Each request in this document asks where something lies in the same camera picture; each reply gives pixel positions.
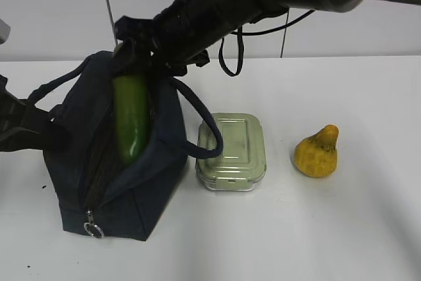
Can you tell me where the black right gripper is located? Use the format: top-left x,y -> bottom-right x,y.
114,8 -> 210,77

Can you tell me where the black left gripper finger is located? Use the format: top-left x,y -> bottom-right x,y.
1,96 -> 71,152

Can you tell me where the green cucumber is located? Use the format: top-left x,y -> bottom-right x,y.
112,42 -> 149,166

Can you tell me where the dark navy lunch bag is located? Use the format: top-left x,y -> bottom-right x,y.
28,51 -> 224,241

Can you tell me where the green lid glass container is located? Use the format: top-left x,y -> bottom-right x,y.
196,113 -> 267,192

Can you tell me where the yellow pear-shaped gourd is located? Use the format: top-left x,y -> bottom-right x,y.
293,124 -> 339,178

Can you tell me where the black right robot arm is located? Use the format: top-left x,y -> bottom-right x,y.
110,0 -> 420,76

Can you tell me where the black cable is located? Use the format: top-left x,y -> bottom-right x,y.
218,9 -> 316,77

